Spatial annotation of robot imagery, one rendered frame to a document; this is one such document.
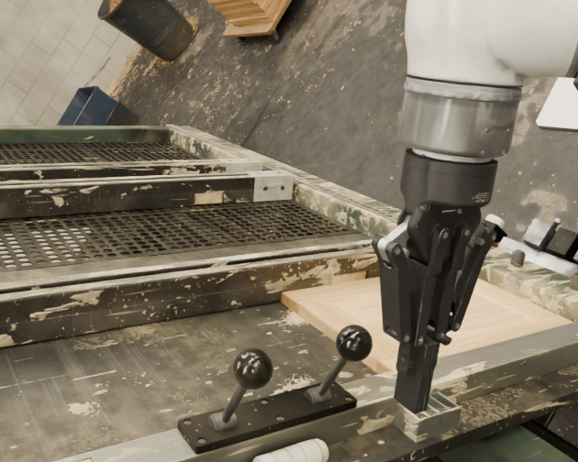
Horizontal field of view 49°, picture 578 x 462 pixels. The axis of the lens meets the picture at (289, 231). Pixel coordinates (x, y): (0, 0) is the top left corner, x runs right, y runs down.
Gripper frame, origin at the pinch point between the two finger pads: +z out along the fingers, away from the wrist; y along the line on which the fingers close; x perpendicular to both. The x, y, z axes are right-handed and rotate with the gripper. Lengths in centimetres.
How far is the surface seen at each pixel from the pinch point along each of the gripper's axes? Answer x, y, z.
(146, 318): 47.0, -8.2, 14.2
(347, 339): 7.8, -1.9, 0.1
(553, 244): 37, 76, 8
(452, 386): 10.8, 19.1, 12.4
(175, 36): 471, 171, -19
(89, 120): 468, 100, 50
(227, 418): 12.0, -12.6, 8.8
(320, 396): 12.5, -0.7, 9.6
